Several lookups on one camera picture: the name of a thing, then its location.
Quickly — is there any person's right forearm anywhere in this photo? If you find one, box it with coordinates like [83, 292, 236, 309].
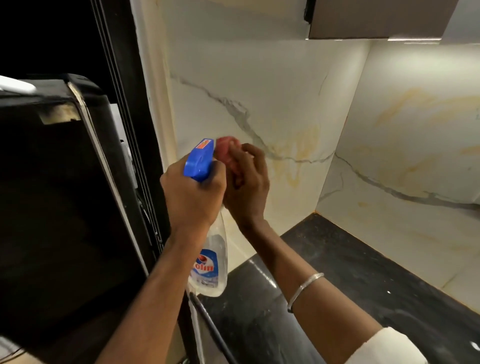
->
[239, 219, 384, 364]

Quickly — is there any brown wall cabinet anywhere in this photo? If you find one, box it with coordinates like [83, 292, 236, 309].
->
[304, 0, 460, 40]

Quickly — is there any pink cleaning cloth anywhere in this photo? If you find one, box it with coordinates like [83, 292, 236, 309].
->
[214, 136, 243, 178]

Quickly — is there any under-cabinet light strip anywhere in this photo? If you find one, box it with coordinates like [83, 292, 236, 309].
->
[387, 36, 444, 43]

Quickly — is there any white sleeve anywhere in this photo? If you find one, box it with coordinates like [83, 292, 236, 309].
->
[344, 326, 429, 364]

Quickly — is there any black cable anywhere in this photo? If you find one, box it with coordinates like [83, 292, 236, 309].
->
[189, 292, 239, 364]

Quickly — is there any person's right hand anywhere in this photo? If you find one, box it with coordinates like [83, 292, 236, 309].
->
[223, 143, 271, 229]

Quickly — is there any person's left forearm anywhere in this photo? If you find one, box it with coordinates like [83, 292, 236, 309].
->
[95, 224, 211, 364]

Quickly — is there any person's left hand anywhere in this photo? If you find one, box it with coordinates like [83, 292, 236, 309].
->
[160, 152, 228, 234]

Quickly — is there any black tall frame panel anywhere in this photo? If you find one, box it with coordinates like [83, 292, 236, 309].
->
[89, 0, 201, 364]

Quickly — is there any clear spray bottle blue trigger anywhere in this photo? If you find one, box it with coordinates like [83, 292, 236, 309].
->
[182, 137, 229, 298]

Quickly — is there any white object on refrigerator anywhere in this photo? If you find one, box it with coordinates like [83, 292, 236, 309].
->
[0, 75, 37, 95]

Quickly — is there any black refrigerator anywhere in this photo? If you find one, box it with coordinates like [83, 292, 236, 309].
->
[0, 73, 166, 364]

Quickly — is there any silver bracelet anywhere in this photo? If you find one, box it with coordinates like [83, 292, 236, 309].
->
[286, 272, 325, 314]

